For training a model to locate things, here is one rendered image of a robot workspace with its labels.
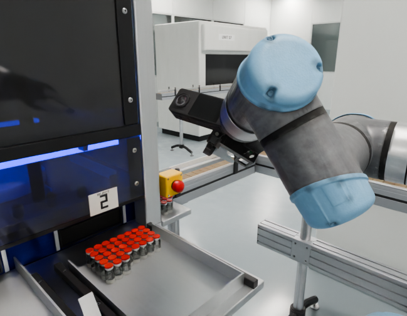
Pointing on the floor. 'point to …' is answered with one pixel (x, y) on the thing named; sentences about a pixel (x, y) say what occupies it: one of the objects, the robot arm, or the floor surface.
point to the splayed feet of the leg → (305, 306)
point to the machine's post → (146, 111)
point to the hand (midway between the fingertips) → (212, 140)
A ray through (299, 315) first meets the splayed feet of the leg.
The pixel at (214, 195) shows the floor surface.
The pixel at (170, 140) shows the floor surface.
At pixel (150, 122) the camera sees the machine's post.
